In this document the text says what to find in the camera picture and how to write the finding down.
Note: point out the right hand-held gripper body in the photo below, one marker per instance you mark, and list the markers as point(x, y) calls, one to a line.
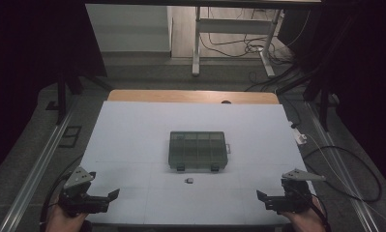
point(295, 196)

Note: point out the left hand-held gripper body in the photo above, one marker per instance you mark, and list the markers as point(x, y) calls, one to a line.
point(77, 193)

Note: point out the small grey metal part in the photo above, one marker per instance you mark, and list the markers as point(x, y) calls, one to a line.
point(189, 180)

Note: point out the smoky clear compartment box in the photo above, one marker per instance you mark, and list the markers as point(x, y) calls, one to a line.
point(197, 150)

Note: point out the person's right hand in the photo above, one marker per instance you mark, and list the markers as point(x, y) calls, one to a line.
point(305, 221)

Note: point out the person's left hand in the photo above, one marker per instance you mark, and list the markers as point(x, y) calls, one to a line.
point(60, 222)

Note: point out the white power strip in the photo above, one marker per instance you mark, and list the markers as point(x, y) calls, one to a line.
point(299, 136)

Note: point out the white table cover sheet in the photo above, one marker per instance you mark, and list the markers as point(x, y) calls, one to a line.
point(142, 135)

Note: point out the black metal stand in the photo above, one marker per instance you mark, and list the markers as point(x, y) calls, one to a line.
point(324, 106)
point(62, 96)

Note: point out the wooden table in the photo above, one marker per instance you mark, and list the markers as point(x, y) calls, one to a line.
point(181, 96)

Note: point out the white cabinet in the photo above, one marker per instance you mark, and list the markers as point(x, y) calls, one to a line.
point(129, 29)

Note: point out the aluminium floor rail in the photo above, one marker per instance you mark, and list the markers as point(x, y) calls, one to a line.
point(339, 167)
point(35, 170)

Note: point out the white metal desk frame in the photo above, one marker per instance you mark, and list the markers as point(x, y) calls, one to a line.
point(232, 25)

